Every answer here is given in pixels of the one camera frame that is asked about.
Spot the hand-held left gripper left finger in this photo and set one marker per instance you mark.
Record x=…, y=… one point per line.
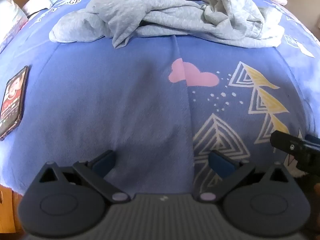
x=101, y=166

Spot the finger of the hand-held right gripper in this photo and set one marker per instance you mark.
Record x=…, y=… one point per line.
x=291, y=146

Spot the smartphone with lit screen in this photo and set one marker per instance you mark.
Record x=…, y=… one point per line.
x=12, y=102

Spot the grey pants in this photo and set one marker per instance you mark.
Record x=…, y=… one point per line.
x=175, y=17

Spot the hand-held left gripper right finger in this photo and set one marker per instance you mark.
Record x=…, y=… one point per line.
x=220, y=165

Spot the blue printed bedsheet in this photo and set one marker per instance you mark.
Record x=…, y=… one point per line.
x=120, y=100

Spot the pale blue pillow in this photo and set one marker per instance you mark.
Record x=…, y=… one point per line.
x=12, y=20

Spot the wooden bed side rail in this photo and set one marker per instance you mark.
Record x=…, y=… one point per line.
x=8, y=210

